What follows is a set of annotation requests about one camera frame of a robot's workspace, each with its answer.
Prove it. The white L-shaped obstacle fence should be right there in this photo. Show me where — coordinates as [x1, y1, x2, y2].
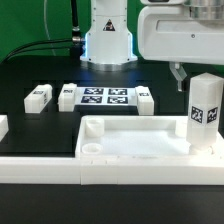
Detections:
[0, 155, 224, 185]

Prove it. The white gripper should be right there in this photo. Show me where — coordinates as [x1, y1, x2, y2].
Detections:
[137, 0, 224, 92]

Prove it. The marker sheet with tags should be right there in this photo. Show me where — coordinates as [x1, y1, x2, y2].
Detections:
[75, 87, 137, 106]

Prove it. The white desk top tray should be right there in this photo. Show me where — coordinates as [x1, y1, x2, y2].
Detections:
[75, 116, 224, 168]

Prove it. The white block left edge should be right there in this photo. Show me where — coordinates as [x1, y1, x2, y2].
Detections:
[0, 115, 9, 141]

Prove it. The thin white cable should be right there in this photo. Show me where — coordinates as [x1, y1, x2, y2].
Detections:
[43, 0, 57, 57]

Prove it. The black cable pair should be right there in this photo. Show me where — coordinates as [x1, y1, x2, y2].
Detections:
[2, 37, 84, 63]

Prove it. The black vertical cable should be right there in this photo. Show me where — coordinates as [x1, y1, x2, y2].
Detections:
[70, 0, 81, 38]

